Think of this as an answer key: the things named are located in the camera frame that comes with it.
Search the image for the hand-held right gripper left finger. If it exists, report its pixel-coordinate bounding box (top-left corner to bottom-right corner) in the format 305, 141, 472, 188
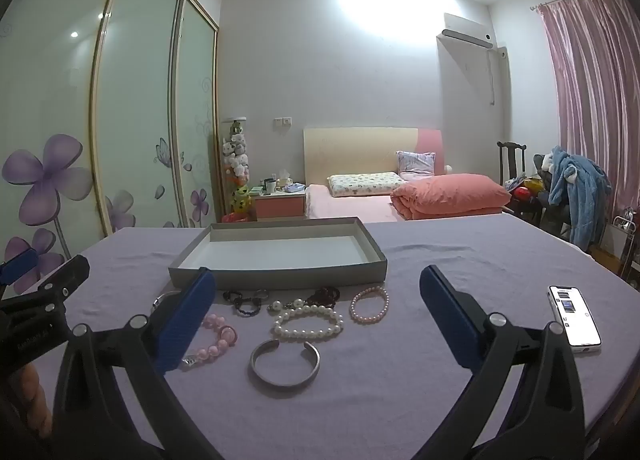
52, 267, 223, 460

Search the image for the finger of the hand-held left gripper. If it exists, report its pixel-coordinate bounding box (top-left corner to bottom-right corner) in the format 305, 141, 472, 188
0, 255, 91, 321
0, 246, 40, 286

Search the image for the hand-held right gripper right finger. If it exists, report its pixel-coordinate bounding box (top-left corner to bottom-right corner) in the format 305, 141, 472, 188
419, 264, 586, 460

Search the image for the clear thin bangle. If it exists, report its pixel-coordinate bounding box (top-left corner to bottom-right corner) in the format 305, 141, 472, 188
151, 290, 183, 313

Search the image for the large pink bead bracelet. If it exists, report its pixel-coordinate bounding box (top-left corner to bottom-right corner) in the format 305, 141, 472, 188
180, 313, 239, 371

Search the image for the black bead bracelet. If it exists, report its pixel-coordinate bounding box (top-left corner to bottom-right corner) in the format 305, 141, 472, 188
223, 289, 271, 318

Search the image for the small pink pearl bracelet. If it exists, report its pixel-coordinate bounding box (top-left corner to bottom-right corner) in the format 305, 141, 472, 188
349, 287, 390, 325

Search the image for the white pearl bracelet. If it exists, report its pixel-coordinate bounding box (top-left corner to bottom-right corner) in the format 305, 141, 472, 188
268, 297, 345, 341

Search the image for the grey cardboard tray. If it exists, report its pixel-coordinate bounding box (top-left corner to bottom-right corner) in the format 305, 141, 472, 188
168, 216, 388, 291

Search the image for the dark red bead bracelet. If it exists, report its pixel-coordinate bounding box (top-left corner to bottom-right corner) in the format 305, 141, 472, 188
305, 286, 341, 306

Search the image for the person's left hand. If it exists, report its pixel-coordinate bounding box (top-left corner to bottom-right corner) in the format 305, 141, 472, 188
0, 362, 53, 441

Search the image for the white smartphone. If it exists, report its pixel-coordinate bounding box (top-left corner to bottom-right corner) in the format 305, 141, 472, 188
548, 284, 602, 353

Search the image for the folded salmon quilt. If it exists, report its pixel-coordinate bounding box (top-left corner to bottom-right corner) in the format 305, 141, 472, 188
390, 173, 512, 220

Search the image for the purple tablecloth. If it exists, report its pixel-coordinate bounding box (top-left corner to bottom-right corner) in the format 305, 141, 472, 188
0, 217, 640, 460

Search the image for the pink and cream nightstand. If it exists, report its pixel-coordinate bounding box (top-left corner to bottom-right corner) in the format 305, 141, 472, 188
252, 187, 307, 220

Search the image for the pink bed mattress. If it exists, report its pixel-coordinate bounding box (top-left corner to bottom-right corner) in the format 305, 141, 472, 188
305, 184, 503, 221

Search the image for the patterned white pillow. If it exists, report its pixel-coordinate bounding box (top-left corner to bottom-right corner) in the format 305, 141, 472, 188
327, 171, 408, 198

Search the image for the small lilac pillow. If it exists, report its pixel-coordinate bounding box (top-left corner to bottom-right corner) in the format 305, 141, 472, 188
396, 150, 437, 176

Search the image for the plush toy column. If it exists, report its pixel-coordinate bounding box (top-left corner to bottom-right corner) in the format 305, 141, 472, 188
222, 117, 253, 216

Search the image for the dark wooden chair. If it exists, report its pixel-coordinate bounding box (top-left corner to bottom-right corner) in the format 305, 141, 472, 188
496, 141, 543, 226

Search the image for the blue fleece robe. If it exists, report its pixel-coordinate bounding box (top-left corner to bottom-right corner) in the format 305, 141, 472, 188
547, 145, 612, 248

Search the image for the cream and pink headboard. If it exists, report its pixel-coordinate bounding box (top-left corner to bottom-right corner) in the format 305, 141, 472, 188
304, 127, 443, 186

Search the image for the metal rack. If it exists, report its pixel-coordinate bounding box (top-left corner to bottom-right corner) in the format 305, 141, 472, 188
607, 207, 640, 281

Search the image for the floral glass sliding wardrobe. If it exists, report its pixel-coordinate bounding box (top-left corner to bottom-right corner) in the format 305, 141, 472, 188
0, 0, 221, 291

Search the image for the white pipe cover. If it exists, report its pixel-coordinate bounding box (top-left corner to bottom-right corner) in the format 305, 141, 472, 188
487, 48, 508, 106

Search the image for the pink curtain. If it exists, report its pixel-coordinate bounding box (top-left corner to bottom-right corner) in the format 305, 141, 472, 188
537, 0, 640, 261

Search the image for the white air conditioner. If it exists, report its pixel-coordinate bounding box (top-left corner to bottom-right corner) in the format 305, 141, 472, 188
436, 13, 496, 48

